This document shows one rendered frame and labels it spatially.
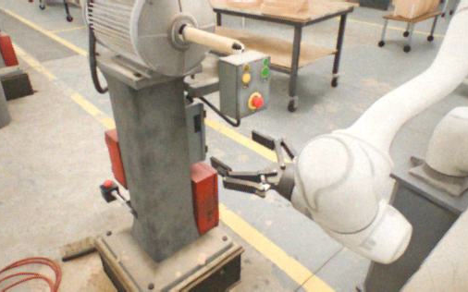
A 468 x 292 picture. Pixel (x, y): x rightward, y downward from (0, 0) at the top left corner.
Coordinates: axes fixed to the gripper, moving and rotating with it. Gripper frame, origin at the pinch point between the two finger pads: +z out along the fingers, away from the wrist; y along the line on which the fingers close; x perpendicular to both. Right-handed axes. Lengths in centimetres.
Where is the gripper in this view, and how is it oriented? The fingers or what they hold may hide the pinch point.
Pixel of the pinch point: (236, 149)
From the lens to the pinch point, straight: 83.3
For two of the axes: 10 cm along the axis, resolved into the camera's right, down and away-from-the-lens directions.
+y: 7.4, -4.7, 4.8
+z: -6.7, -3.9, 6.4
